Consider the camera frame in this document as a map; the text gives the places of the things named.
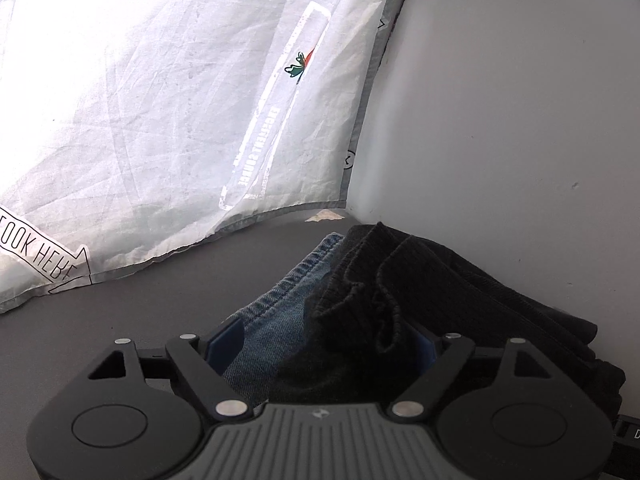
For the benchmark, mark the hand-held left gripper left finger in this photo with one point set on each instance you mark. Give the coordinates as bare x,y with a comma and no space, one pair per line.
225,347

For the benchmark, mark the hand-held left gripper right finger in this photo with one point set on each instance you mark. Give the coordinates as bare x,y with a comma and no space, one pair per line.
426,347

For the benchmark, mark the blue jeans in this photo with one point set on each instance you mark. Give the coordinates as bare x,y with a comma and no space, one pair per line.
280,320

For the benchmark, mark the black ribbed sweater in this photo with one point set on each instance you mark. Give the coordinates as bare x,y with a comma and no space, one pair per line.
400,285

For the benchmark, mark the beige paper scrap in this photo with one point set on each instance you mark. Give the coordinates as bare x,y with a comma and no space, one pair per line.
324,216

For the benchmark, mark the white printed curtain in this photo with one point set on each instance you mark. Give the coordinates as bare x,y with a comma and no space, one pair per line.
150,110

